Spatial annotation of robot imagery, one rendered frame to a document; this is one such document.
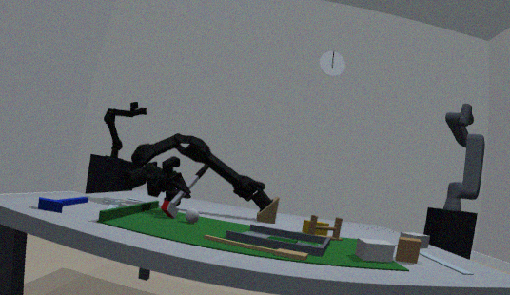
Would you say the green flat mat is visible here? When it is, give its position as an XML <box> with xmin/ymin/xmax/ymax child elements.
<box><xmin>97</xmin><ymin>208</ymin><xmax>409</xmax><ymax>271</ymax></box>

